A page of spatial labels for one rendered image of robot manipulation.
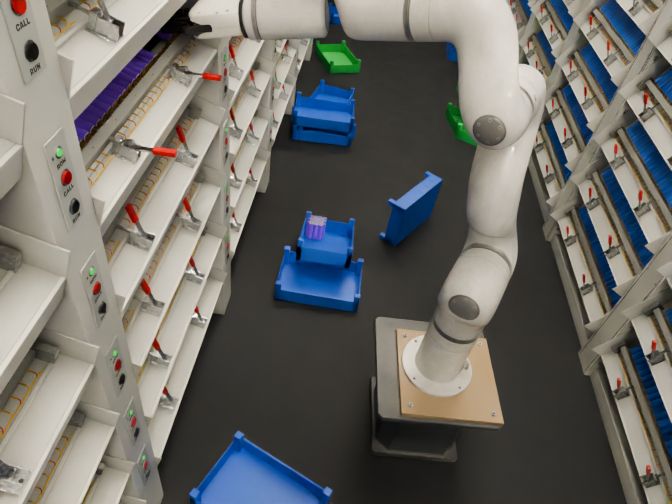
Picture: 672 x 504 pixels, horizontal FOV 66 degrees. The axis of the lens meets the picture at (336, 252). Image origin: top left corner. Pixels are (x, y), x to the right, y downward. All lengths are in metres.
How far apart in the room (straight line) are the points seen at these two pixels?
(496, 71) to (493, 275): 0.42
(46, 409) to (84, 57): 0.46
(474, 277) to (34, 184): 0.79
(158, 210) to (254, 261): 0.98
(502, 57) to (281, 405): 1.16
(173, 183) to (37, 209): 0.52
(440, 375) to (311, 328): 0.59
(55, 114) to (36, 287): 0.21
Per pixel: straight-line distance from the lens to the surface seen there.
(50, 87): 0.64
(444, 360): 1.34
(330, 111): 2.82
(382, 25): 0.98
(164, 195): 1.11
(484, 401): 1.45
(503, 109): 0.88
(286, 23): 1.08
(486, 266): 1.12
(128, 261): 0.98
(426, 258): 2.17
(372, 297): 1.95
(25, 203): 0.66
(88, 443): 1.02
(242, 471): 1.56
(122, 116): 0.93
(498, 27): 0.92
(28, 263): 0.73
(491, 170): 1.01
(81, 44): 0.77
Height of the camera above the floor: 1.44
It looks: 44 degrees down
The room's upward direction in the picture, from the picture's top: 11 degrees clockwise
